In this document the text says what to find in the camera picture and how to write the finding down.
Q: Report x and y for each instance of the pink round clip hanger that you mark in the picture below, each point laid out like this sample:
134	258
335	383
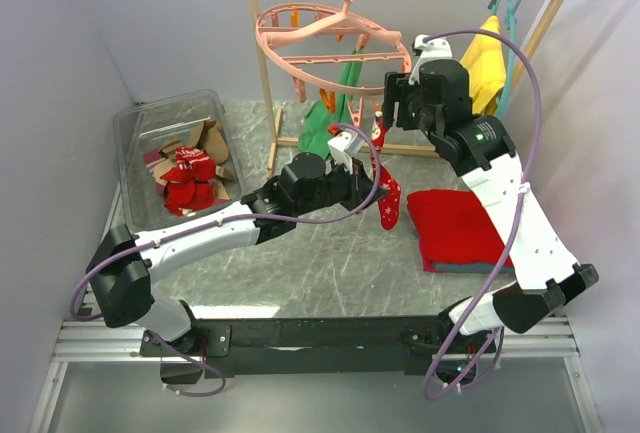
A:
306	40

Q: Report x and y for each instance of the black base bar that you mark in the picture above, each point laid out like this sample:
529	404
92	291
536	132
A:
264	346

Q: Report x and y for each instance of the brown sock pair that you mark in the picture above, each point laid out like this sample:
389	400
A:
168	151

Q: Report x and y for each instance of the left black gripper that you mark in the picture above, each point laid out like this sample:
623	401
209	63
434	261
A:
359	184

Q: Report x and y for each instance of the red folded towel stack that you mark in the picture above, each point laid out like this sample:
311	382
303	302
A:
455	233

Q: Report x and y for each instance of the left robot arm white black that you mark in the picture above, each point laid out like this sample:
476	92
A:
125	266

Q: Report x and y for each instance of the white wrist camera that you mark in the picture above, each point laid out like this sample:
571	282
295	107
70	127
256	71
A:
344	145
426	51

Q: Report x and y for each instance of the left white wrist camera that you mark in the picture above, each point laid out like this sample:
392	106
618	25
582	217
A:
344	145

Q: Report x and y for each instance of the yellow hanging cloth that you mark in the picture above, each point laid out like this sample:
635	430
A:
485	64

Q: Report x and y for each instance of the red sock front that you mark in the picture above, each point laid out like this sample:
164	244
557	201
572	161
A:
203	198

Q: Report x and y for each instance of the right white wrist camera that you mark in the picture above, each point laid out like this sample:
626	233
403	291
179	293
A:
426	51

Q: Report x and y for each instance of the red patterned sock pair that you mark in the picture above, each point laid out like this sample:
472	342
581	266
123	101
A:
194	164

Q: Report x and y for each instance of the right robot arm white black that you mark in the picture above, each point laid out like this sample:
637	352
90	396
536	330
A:
482	154

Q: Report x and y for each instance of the clear plastic bin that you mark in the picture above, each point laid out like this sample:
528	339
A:
146	137

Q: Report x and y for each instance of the green hanging cloth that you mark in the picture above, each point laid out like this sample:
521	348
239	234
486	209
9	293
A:
315	136

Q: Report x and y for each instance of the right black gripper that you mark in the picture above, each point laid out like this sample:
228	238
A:
398	89

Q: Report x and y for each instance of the teal plastic hanger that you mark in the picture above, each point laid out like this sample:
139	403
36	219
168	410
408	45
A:
510	22

